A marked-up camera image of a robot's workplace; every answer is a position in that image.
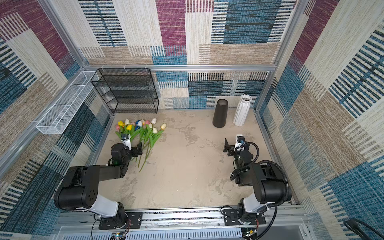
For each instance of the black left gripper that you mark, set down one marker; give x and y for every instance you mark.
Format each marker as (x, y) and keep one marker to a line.
(135, 150)

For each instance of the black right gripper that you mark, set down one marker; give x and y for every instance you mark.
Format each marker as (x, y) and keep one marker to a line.
(229, 148)

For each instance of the pink tulip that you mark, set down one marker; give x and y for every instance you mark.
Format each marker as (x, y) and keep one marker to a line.
(143, 132)
(118, 132)

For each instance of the black tapered vase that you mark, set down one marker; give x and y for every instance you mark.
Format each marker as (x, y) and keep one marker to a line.
(220, 115)

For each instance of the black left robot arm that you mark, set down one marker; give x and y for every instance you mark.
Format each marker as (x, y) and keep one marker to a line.
(79, 190)

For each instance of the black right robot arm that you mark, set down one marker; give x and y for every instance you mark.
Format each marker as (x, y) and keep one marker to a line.
(269, 182)

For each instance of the white ribbed vase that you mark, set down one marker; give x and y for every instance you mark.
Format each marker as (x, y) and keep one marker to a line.
(242, 110)

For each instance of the pink tulip on table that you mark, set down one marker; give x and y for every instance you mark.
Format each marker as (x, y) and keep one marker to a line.
(143, 132)

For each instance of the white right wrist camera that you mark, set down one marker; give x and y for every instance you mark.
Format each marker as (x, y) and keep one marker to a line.
(240, 142)

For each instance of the black wire shelf rack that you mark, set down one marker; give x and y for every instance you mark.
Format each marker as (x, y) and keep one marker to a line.
(127, 90)

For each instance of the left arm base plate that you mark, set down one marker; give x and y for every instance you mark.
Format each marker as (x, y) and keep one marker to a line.
(130, 220)

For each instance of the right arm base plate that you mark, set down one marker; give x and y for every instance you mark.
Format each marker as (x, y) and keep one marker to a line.
(234, 217)

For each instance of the white mesh wall basket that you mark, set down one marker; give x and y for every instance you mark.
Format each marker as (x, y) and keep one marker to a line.
(58, 117)

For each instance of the aluminium front rail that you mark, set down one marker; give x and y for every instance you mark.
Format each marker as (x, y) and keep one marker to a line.
(154, 219)

